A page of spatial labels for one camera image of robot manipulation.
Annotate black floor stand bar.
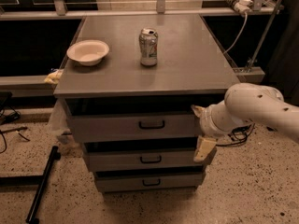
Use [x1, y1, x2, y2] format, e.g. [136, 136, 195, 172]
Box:
[25, 146, 61, 224]

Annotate clear plastic bag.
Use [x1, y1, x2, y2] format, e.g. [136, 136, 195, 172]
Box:
[47, 99, 82, 158]

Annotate silver soda can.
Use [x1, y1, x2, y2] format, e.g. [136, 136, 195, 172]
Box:
[139, 28, 158, 66]

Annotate metal frame rail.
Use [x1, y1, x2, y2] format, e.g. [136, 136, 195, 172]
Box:
[0, 6, 285, 99]

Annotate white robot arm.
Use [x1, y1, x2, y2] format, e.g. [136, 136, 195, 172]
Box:
[192, 83, 299, 162]

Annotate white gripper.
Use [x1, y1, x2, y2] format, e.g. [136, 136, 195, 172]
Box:
[191, 101, 249, 162]

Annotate grey bottom drawer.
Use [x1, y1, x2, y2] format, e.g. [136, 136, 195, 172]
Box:
[94, 166, 206, 192]

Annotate grey middle drawer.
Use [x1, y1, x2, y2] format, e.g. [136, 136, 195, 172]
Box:
[83, 137, 216, 172]

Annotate grey drawer cabinet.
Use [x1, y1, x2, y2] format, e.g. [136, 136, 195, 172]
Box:
[54, 14, 238, 192]

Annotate black cables on left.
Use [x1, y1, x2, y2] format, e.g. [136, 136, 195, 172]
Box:
[0, 91, 32, 155]

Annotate grey top drawer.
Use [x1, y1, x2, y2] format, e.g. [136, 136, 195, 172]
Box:
[66, 94, 222, 143]

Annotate white power cable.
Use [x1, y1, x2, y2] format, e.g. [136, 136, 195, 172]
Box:
[222, 12, 249, 55]

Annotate white bowl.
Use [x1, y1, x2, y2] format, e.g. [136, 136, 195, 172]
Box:
[66, 40, 109, 66]

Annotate black cable bundle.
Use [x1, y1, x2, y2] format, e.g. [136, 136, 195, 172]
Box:
[216, 123, 256, 147]

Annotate grey drawer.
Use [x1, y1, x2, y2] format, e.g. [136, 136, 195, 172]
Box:
[66, 94, 222, 143]
[83, 137, 216, 172]
[94, 166, 206, 192]

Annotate white power strip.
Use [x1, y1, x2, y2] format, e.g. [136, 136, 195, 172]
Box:
[225, 0, 252, 15]

